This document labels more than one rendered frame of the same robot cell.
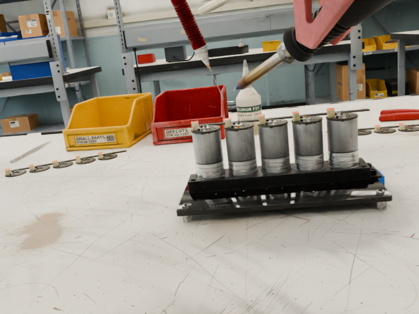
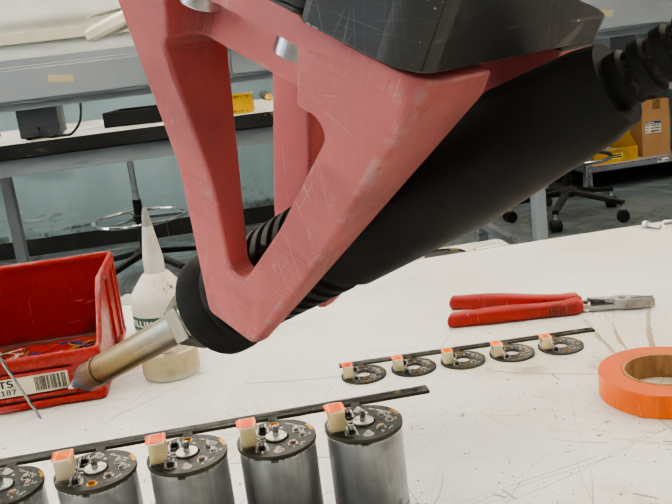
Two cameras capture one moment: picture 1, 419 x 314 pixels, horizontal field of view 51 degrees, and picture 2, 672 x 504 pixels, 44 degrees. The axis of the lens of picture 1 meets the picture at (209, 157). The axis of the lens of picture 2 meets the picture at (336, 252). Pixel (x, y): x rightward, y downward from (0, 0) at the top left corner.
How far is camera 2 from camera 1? 13 cm
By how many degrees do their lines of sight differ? 14
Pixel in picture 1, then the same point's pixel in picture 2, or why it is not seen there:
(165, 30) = (15, 75)
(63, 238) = not seen: outside the picture
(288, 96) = not seen: hidden behind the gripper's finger
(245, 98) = (152, 298)
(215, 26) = (120, 67)
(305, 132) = (274, 480)
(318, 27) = (267, 294)
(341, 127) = (363, 459)
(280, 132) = (208, 486)
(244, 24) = not seen: hidden behind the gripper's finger
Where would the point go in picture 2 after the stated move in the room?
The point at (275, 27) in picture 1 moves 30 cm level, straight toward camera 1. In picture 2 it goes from (242, 68) to (241, 70)
